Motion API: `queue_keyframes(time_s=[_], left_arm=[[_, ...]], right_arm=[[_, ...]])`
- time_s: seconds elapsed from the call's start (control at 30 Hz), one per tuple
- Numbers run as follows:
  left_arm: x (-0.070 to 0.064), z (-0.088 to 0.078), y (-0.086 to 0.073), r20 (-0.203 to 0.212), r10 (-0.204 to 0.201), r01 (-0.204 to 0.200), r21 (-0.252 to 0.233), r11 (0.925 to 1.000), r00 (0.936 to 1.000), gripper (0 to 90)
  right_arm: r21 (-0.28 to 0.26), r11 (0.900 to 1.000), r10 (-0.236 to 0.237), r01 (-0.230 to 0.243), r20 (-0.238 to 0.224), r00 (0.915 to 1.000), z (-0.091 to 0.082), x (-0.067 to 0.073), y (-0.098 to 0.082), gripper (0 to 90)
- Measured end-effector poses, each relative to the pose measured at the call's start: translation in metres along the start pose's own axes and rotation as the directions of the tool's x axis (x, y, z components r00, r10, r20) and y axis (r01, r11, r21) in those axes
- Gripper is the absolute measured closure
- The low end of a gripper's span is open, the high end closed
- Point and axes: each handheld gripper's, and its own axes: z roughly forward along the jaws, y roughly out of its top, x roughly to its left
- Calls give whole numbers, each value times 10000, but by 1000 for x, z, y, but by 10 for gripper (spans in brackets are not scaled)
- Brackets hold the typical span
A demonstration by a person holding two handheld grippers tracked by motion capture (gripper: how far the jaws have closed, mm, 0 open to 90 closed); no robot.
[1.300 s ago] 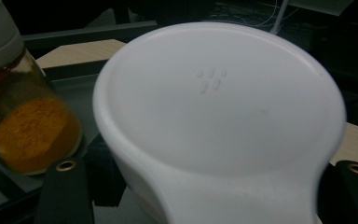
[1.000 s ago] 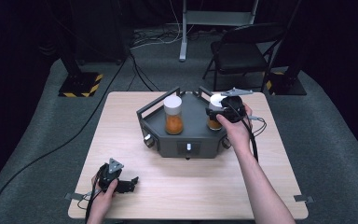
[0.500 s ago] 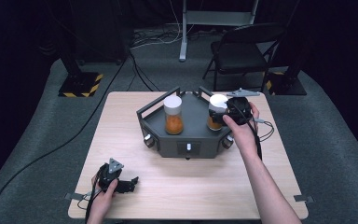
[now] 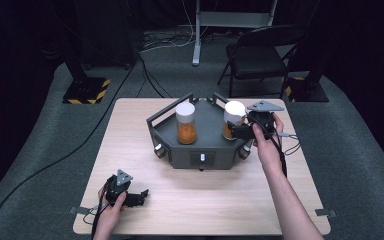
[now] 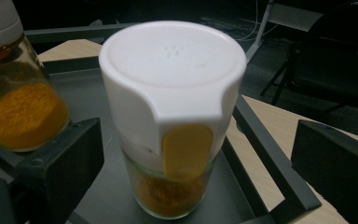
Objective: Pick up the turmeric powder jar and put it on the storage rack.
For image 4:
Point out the white-lidded jar of orange powder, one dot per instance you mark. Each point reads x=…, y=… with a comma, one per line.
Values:
x=186, y=128
x=234, y=111

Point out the black stand with striped base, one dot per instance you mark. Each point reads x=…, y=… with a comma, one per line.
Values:
x=308, y=90
x=85, y=90

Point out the black folding chair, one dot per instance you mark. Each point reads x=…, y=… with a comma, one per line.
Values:
x=256, y=61

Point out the person's left hand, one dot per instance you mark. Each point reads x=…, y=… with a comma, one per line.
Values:
x=111, y=213

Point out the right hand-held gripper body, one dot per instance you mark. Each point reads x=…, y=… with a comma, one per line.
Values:
x=263, y=118

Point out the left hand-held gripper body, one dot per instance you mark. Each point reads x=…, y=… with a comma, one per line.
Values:
x=117, y=188

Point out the person's right hand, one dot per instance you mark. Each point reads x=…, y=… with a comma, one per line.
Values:
x=267, y=146

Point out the dark grey hexagonal tray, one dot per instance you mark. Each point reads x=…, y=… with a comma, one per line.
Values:
x=208, y=125

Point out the white metal stand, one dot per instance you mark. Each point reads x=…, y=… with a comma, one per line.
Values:
x=198, y=40

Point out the grey tape tab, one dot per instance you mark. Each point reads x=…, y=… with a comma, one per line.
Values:
x=78, y=210
x=325, y=212

